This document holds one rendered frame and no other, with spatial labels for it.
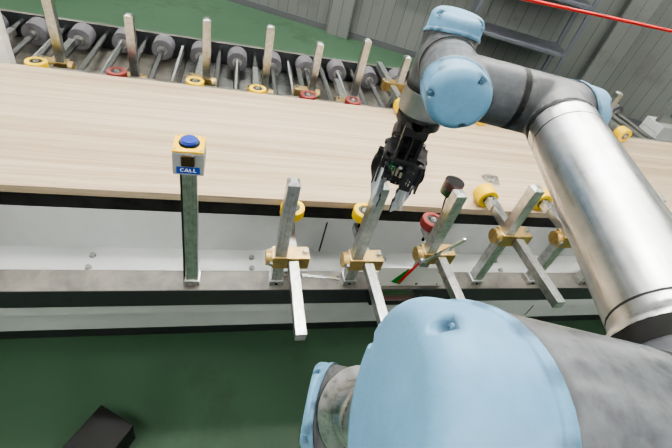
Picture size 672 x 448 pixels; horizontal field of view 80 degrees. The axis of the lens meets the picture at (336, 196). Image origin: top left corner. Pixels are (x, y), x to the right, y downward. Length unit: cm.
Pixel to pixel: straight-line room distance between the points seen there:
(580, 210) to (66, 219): 142
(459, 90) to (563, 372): 33
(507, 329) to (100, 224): 141
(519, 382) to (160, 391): 183
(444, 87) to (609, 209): 20
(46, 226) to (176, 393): 85
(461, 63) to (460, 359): 36
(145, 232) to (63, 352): 79
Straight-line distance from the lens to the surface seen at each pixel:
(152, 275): 138
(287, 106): 187
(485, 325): 20
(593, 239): 37
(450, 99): 47
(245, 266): 150
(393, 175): 67
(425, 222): 143
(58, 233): 159
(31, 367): 213
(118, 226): 151
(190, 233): 117
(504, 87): 50
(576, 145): 44
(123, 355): 206
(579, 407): 19
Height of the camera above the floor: 178
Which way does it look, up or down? 39 degrees down
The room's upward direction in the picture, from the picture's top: 16 degrees clockwise
